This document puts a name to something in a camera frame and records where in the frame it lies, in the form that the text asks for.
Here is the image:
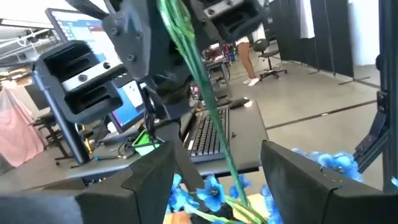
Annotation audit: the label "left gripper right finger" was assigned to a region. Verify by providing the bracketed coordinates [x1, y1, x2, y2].
[259, 139, 398, 224]

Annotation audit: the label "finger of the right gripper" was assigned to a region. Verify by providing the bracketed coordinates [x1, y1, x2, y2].
[198, 0, 266, 44]
[33, 39, 126, 124]

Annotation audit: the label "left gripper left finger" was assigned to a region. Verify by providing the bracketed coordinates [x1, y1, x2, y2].
[0, 141, 177, 224]

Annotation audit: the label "large blue flower bunch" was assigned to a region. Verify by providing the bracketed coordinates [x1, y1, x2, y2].
[157, 0, 364, 224]

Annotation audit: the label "black monitor pole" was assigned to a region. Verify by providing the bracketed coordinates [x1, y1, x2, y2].
[30, 70, 93, 166]

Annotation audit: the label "black standing desk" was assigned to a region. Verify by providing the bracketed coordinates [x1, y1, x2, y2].
[27, 111, 74, 162]

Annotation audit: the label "black office chair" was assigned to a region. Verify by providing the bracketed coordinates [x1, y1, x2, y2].
[253, 39, 289, 82]

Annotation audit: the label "person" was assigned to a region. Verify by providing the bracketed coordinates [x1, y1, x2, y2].
[234, 35, 261, 87]

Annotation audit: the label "blue pen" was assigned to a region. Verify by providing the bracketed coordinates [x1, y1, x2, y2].
[94, 154, 128, 162]

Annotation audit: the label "monitor with blue screen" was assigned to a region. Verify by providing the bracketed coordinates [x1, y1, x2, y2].
[45, 7, 147, 133]

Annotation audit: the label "pink cloth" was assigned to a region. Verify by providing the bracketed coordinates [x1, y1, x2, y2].
[0, 86, 46, 167]

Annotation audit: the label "green plastic box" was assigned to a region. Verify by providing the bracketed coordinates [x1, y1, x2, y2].
[132, 129, 161, 156]

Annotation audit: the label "black computer mouse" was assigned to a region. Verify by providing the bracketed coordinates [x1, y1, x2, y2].
[228, 96, 251, 110]

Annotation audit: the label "black room divider panels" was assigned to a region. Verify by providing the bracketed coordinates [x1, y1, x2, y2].
[269, 0, 355, 78]

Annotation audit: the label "black keyboard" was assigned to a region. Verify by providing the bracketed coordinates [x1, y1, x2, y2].
[183, 107, 231, 164]

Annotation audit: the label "white wire shelf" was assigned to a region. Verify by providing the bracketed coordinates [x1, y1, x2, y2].
[0, 18, 60, 68]

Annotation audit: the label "black rig frame post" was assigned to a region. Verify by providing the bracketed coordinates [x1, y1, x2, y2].
[354, 0, 398, 192]

